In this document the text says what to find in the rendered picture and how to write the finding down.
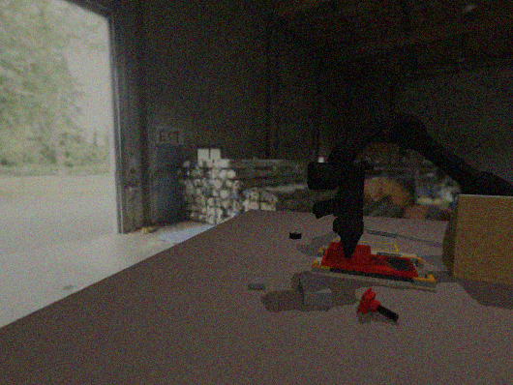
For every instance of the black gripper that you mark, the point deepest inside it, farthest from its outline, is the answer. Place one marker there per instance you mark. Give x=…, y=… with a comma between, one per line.
x=349, y=225

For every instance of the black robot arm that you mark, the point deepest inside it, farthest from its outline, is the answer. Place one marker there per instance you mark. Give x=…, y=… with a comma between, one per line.
x=408, y=133

